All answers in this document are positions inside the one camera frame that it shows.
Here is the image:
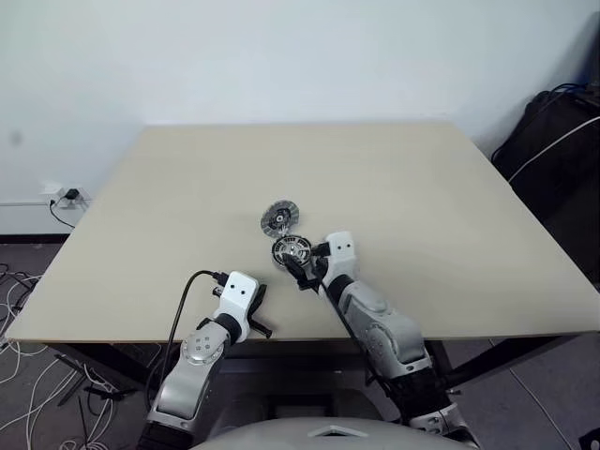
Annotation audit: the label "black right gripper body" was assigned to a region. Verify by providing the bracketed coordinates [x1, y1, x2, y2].
[307, 256, 329, 291]

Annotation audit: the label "black stand legs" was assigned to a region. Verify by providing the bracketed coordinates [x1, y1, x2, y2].
[53, 351, 123, 409]

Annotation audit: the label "black table frame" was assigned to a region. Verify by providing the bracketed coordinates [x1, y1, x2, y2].
[27, 335, 600, 399]

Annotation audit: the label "round metal gear disc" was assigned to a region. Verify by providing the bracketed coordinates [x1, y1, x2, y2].
[260, 200, 302, 235]

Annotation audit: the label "black bag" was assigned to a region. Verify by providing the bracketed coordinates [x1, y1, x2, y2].
[490, 88, 600, 285]

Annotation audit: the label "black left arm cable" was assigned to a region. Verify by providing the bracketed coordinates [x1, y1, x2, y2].
[143, 269, 229, 399]

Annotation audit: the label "round metal bearing part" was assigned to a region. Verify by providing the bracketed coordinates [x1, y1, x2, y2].
[270, 233, 313, 271]

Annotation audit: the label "white cable over bag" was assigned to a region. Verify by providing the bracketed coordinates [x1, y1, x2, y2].
[508, 114, 600, 184]

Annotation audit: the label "black panel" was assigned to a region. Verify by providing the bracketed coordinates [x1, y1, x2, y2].
[578, 0, 600, 95]

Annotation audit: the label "white floor cable tangle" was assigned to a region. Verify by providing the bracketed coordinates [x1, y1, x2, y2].
[0, 262, 156, 450]

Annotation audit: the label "wall power socket plug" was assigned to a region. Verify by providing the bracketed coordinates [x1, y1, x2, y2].
[39, 183, 91, 205]

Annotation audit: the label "dark blue cables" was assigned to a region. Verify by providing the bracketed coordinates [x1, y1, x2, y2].
[550, 82, 592, 98]

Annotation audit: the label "silver spoked rotor black rim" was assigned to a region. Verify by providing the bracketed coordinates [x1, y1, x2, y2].
[274, 236, 310, 263]

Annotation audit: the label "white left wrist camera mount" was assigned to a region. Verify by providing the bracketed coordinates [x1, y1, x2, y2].
[218, 270, 260, 338]

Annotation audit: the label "grey robot torso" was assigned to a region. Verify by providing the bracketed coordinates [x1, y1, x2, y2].
[187, 406, 451, 450]

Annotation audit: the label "black adapter cable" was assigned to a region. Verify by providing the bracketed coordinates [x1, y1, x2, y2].
[48, 196, 79, 230]

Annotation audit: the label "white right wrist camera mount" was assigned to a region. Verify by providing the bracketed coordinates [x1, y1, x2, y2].
[324, 231, 361, 282]

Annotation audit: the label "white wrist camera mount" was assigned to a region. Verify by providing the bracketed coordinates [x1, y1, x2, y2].
[218, 270, 260, 338]
[324, 231, 361, 282]

